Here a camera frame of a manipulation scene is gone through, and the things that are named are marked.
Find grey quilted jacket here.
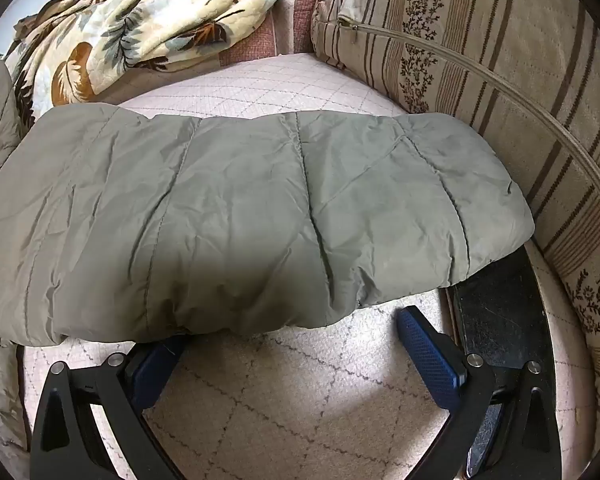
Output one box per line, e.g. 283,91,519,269
0,54,535,466

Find striped floral sofa cushion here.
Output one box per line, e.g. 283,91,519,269
310,0,600,391

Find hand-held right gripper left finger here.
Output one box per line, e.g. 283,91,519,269
30,335,188,480

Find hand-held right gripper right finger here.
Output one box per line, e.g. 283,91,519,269
397,306,563,480

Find leaf print blanket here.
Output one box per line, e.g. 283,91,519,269
5,0,291,116

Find black phone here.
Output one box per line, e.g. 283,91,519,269
450,247,556,478

